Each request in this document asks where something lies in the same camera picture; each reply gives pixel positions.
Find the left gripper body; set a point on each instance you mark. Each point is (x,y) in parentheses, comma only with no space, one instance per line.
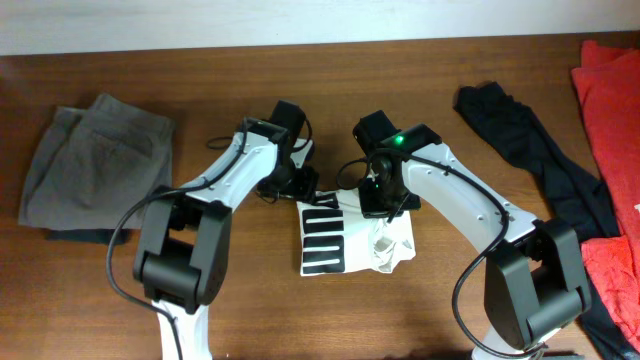
(289,180)

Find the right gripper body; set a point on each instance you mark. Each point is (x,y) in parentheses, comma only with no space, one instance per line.
(378,198)

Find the white polo shirt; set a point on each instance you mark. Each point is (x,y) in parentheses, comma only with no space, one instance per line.
(336,238)

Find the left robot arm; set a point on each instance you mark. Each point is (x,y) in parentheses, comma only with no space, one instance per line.
(183,249)

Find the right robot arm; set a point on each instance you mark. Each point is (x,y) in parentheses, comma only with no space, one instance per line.
(535,280)

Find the black garment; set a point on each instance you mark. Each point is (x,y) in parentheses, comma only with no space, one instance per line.
(515,132)

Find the folded grey trousers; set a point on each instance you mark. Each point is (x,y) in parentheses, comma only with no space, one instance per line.
(94,164)

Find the red garment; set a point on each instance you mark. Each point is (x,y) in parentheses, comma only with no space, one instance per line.
(607,84)

